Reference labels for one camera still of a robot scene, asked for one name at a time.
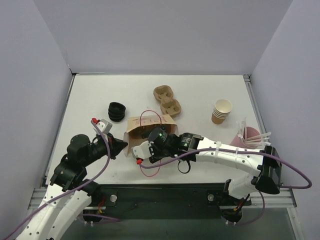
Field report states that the cream and pink paper bag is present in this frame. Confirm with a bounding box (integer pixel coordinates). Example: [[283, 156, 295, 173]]
[[123, 109, 179, 158]]

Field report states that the aluminium frame rail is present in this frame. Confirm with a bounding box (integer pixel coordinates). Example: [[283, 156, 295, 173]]
[[243, 74, 297, 208]]

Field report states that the pink cup with straws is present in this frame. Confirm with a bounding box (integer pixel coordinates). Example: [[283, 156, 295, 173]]
[[230, 117, 271, 149]]

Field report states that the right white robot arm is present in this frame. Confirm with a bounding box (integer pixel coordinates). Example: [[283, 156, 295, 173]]
[[132, 127, 282, 204]]

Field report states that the stack of black lids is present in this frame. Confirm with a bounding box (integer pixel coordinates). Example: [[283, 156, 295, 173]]
[[108, 102, 126, 122]]

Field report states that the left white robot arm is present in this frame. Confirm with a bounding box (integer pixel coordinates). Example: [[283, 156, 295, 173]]
[[17, 133, 128, 240]]

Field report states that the stack of brown paper cups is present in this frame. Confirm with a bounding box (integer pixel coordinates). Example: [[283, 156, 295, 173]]
[[211, 99, 233, 125]]

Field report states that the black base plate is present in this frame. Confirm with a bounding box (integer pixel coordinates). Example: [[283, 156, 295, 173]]
[[83, 183, 251, 221]]

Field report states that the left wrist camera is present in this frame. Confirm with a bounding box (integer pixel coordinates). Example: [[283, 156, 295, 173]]
[[91, 117, 113, 135]]

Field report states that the purple cable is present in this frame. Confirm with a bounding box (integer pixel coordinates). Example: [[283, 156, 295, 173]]
[[0, 119, 123, 240], [139, 147, 313, 227]]

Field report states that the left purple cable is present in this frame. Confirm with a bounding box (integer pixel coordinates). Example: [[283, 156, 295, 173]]
[[0, 119, 123, 240]]

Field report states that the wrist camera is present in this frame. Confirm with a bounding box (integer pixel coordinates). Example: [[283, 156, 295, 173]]
[[91, 117, 113, 135], [131, 141, 153, 165]]

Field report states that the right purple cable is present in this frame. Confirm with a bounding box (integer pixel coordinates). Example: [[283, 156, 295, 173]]
[[139, 147, 313, 227]]

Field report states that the brown pulp cup carrier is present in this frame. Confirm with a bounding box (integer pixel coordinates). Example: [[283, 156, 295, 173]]
[[153, 85, 182, 118]]

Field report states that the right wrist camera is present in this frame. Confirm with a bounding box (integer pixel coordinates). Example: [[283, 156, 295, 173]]
[[131, 141, 153, 165]]

